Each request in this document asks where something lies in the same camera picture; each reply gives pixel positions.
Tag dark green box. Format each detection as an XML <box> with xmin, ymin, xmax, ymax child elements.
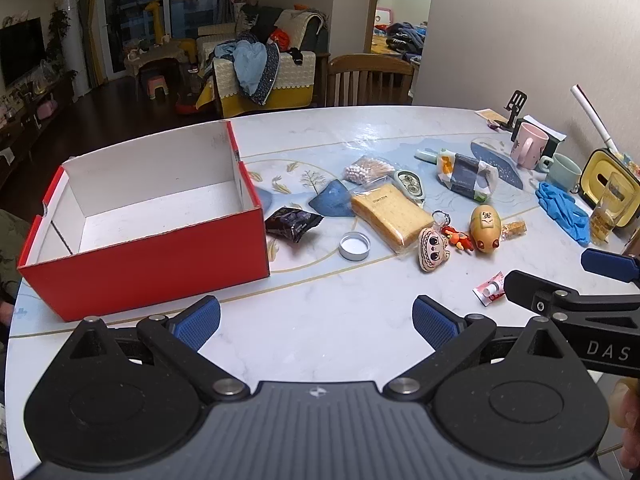
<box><xmin>510</xmin><ymin>115</ymin><xmax>567</xmax><ymax>158</ymax></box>

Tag white rolled paper tube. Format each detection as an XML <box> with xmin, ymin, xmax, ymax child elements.
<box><xmin>571</xmin><ymin>85</ymin><xmax>621</xmax><ymax>158</ymax></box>

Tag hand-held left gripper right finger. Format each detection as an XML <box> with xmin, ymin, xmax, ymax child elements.
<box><xmin>382</xmin><ymin>296</ymin><xmax>568</xmax><ymax>402</ymax></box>

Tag bagged dark blue packet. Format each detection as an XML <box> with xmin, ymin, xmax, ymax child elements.
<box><xmin>437</xmin><ymin>152</ymin><xmax>498</xmax><ymax>202</ymax></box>

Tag yellow giraffe toy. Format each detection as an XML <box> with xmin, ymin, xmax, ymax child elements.
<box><xmin>145</xmin><ymin>0</ymin><xmax>171</xmax><ymax>46</ymax></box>

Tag sofa with yellow cover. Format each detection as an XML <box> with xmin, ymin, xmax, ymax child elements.
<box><xmin>197</xmin><ymin>7</ymin><xmax>331</xmax><ymax>118</ymax></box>

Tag blue rubber gloves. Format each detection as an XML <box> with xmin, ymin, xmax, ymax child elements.
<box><xmin>536</xmin><ymin>181</ymin><xmax>592</xmax><ymax>247</ymax></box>

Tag bed with clothes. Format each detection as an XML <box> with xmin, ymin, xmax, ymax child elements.
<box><xmin>372</xmin><ymin>22</ymin><xmax>426</xmax><ymax>61</ymax></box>

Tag glass cup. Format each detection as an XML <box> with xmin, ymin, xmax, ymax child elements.
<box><xmin>589</xmin><ymin>172</ymin><xmax>626</xmax><ymax>246</ymax></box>

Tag plush face keychain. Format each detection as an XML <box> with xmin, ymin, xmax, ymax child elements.
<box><xmin>417</xmin><ymin>226</ymin><xmax>451</xmax><ymax>273</ymax></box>

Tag small red white packet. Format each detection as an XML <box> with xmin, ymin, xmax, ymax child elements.
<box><xmin>473</xmin><ymin>271</ymin><xmax>506</xmax><ymax>307</ymax></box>

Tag black snack packet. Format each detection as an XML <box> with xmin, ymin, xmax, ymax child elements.
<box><xmin>264</xmin><ymin>206</ymin><xmax>325</xmax><ymax>244</ymax></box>

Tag low coffee table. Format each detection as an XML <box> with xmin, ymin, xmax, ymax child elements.
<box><xmin>124</xmin><ymin>42</ymin><xmax>188</xmax><ymax>78</ymax></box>

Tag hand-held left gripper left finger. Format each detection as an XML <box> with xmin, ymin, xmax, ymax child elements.
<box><xmin>69</xmin><ymin>296</ymin><xmax>251</xmax><ymax>403</ymax></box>

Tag yellow card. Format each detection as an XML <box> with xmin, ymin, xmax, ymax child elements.
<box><xmin>475</xmin><ymin>109</ymin><xmax>513</xmax><ymax>131</ymax></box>

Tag bag of cotton swabs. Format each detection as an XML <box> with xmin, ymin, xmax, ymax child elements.
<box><xmin>342</xmin><ymin>155</ymin><xmax>396</xmax><ymax>184</ymax></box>

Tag pink stool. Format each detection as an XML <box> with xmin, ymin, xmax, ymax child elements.
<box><xmin>145</xmin><ymin>76</ymin><xmax>171</xmax><ymax>101</ymax></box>

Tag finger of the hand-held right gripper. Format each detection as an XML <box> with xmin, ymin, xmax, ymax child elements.
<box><xmin>504</xmin><ymin>270</ymin><xmax>640</xmax><ymax>318</ymax></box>
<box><xmin>581</xmin><ymin>248</ymin><xmax>640</xmax><ymax>286</ymax></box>

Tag pink mug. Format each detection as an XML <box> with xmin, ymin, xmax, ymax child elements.
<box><xmin>511</xmin><ymin>122</ymin><xmax>550</xmax><ymax>170</ymax></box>

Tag pale green mug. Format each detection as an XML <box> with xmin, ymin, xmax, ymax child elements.
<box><xmin>539</xmin><ymin>153</ymin><xmax>583</xmax><ymax>193</ymax></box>

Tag person's olive jacket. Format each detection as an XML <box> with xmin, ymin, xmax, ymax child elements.
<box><xmin>0</xmin><ymin>209</ymin><xmax>33</xmax><ymax>301</ymax></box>

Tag white standing air conditioner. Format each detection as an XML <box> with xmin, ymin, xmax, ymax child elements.
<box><xmin>60</xmin><ymin>0</ymin><xmax>91</xmax><ymax>101</ymax></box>

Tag yellow tissue box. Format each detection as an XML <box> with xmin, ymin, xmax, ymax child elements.
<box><xmin>580</xmin><ymin>148</ymin><xmax>640</xmax><ymax>231</ymax></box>

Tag person's right hand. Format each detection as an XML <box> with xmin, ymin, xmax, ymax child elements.
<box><xmin>614</xmin><ymin>377</ymin><xmax>640</xmax><ymax>466</ymax></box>

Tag dark television cabinet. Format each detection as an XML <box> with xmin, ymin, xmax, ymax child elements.
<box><xmin>0</xmin><ymin>72</ymin><xmax>76</xmax><ymax>161</ymax></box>

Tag pile of blue clothes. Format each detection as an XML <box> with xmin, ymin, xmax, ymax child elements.
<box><xmin>215</xmin><ymin>40</ymin><xmax>281</xmax><ymax>106</ymax></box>

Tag black phone stand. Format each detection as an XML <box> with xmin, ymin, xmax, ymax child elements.
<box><xmin>500</xmin><ymin>91</ymin><xmax>528</xmax><ymax>128</ymax></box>

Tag red cardboard box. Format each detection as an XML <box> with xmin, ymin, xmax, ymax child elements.
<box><xmin>17</xmin><ymin>120</ymin><xmax>271</xmax><ymax>322</ymax></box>

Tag television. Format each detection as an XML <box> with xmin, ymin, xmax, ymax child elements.
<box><xmin>0</xmin><ymin>17</ymin><xmax>47</xmax><ymax>88</ymax></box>

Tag wooden chair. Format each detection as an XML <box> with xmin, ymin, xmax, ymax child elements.
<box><xmin>326</xmin><ymin>54</ymin><xmax>416</xmax><ymax>107</ymax></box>

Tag carrot keychain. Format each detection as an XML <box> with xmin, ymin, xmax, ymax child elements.
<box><xmin>432</xmin><ymin>210</ymin><xmax>475</xmax><ymax>252</ymax></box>

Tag light blue correction tape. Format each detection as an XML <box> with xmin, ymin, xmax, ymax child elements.
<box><xmin>394</xmin><ymin>170</ymin><xmax>426</xmax><ymax>206</ymax></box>

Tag bagged sliced bread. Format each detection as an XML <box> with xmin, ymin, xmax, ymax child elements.
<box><xmin>350</xmin><ymin>183</ymin><xmax>435</xmax><ymax>256</ymax></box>

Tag yellow hamster toy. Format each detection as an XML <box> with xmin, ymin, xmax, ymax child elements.
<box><xmin>470</xmin><ymin>204</ymin><xmax>502</xmax><ymax>255</ymax></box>

